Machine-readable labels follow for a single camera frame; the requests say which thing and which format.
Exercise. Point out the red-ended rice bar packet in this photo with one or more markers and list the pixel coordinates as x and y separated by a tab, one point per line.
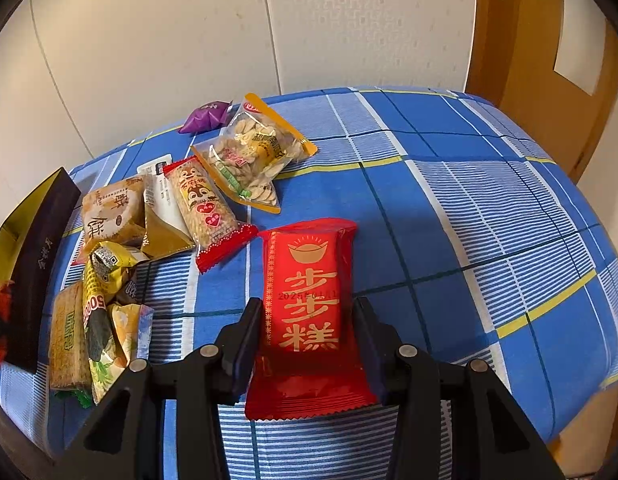
212	224

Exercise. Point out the tan pastry packet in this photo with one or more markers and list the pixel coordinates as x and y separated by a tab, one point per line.
114	213

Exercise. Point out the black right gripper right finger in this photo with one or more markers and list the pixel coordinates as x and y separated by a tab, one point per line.
491	437

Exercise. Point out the yellow black snack bag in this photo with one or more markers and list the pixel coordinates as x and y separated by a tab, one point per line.
117	328

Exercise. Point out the clear orange-edged seed bag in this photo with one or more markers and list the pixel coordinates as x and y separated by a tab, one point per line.
251	151

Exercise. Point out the dark gold-lined gift box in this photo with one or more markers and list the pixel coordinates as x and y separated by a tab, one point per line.
29	240

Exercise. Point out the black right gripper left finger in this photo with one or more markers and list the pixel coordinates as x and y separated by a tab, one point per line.
123	437

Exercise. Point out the red gold-lettered cake packet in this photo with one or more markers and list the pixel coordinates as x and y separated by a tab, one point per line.
308	363

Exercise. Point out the white and gold sachet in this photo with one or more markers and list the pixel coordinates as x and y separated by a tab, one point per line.
165	231

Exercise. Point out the purple candy wrapper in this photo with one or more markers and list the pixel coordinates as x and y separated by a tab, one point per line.
210	116

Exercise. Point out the green-lettered cracker packet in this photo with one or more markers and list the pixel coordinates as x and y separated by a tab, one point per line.
67	356

